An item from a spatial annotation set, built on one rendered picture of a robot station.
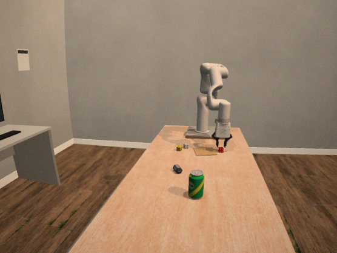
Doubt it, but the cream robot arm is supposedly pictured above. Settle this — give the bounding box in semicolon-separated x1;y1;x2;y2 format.
195;63;230;133

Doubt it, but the green drink can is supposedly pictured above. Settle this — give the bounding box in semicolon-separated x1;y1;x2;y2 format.
189;169;204;199

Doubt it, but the tan square mat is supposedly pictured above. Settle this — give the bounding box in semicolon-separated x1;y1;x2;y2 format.
193;147;217;156

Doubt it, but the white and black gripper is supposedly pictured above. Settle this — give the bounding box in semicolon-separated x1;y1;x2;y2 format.
212;121;232;147

